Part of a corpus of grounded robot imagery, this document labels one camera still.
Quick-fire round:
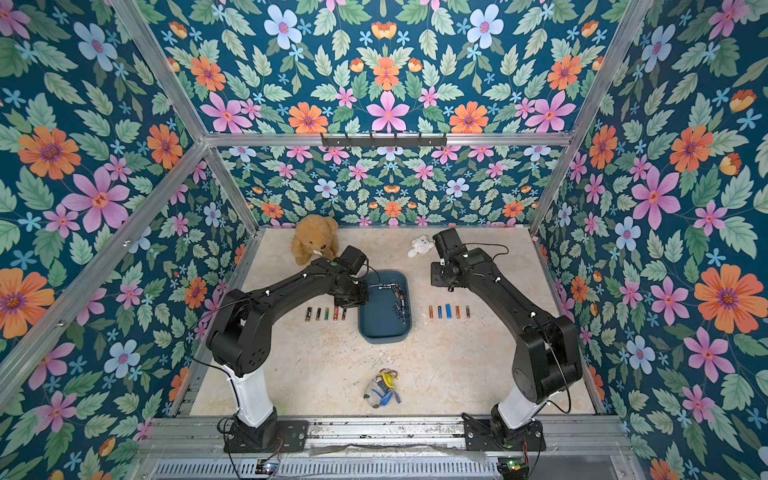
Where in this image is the teal plastic storage box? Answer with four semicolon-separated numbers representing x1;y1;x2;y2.
358;270;413;344

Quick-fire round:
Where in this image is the grey plush toy keychain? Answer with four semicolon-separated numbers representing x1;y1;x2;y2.
363;369;401;409

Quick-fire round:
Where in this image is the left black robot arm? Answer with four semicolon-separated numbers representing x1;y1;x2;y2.
206;246;368;436

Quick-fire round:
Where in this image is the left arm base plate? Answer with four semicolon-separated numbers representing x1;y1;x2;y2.
224;418;309;454

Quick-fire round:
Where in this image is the small white plush bunny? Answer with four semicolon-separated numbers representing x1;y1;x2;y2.
408;235;435;258

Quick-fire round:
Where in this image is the black wall hook rail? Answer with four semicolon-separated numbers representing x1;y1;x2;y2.
320;133;448;149

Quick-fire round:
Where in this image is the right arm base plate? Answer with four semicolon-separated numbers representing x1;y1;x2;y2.
461;413;546;453

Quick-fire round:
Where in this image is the brown teddy bear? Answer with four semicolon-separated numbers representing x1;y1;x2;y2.
291;215;339;265

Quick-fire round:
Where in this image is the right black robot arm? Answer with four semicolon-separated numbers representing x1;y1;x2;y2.
430;228;583;434

